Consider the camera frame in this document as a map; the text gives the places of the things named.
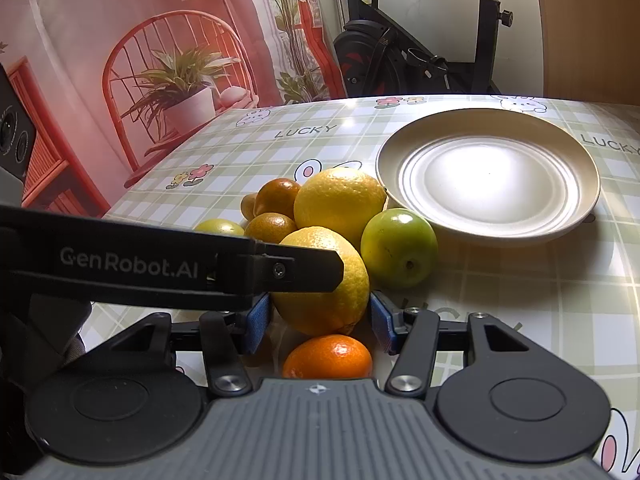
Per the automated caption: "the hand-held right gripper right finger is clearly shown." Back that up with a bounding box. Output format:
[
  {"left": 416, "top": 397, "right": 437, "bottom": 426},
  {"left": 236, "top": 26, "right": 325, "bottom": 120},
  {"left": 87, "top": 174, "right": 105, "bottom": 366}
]
[{"left": 369, "top": 290, "right": 532, "bottom": 398}]

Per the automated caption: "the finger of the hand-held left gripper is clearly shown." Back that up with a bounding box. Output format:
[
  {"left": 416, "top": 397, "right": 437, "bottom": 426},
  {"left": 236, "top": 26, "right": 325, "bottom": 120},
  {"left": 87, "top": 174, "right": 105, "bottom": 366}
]
[{"left": 216, "top": 241, "right": 346, "bottom": 294}]

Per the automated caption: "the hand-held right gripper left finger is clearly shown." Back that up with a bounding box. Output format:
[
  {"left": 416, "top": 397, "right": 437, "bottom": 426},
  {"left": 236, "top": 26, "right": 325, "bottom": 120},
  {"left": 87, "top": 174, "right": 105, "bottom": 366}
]
[{"left": 105, "top": 292, "right": 275, "bottom": 397}]

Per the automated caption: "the large yellow lemon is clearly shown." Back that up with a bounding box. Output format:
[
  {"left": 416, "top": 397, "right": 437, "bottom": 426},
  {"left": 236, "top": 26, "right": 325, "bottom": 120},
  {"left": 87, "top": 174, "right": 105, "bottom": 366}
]
[
  {"left": 270, "top": 227, "right": 371, "bottom": 337},
  {"left": 293, "top": 166, "right": 388, "bottom": 251}
]

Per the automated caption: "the orange mandarin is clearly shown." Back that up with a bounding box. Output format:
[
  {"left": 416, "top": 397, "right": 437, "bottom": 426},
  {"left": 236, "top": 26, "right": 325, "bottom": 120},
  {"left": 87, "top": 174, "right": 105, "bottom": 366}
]
[
  {"left": 282, "top": 334, "right": 373, "bottom": 380},
  {"left": 244, "top": 212, "right": 299, "bottom": 244},
  {"left": 253, "top": 178, "right": 302, "bottom": 221}
]

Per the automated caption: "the green apple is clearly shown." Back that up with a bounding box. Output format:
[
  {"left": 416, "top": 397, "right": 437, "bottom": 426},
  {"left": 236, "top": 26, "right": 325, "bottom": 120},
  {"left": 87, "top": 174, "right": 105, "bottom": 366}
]
[{"left": 360, "top": 208, "right": 439, "bottom": 289}]

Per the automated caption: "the pale yellow-green apple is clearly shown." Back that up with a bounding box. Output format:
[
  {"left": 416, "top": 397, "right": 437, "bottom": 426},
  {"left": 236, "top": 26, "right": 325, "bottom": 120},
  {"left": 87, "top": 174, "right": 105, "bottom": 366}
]
[{"left": 194, "top": 218, "right": 246, "bottom": 237}]

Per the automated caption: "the beige round plate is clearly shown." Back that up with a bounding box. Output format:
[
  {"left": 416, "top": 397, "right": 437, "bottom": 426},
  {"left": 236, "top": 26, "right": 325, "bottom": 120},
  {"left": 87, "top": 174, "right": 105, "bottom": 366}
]
[{"left": 376, "top": 108, "right": 601, "bottom": 246}]

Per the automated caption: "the person's left hand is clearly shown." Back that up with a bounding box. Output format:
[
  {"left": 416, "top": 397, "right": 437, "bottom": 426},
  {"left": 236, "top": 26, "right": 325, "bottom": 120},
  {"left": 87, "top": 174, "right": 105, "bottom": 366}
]
[{"left": 0, "top": 287, "right": 92, "bottom": 381}]

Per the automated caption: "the green plaid printed tablecloth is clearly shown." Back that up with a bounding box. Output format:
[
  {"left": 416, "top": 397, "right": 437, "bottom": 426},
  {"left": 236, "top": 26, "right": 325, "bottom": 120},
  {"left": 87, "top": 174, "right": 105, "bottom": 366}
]
[{"left": 82, "top": 94, "right": 640, "bottom": 480}]

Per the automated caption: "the black exercise bike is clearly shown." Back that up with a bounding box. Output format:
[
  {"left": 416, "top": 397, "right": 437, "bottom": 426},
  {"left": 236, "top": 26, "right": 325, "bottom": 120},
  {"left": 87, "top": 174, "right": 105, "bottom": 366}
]
[{"left": 332, "top": 0, "right": 538, "bottom": 100}]

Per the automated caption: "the wooden cabinet panel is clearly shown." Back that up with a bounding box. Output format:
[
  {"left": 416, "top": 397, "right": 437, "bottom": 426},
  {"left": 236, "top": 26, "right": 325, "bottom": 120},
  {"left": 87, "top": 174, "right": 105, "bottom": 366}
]
[{"left": 532, "top": 0, "right": 640, "bottom": 106}]

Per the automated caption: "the red printed wall tapestry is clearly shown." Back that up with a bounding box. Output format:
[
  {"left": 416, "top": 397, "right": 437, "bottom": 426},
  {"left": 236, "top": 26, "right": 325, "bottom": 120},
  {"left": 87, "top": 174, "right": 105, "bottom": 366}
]
[{"left": 0, "top": 0, "right": 333, "bottom": 218}]

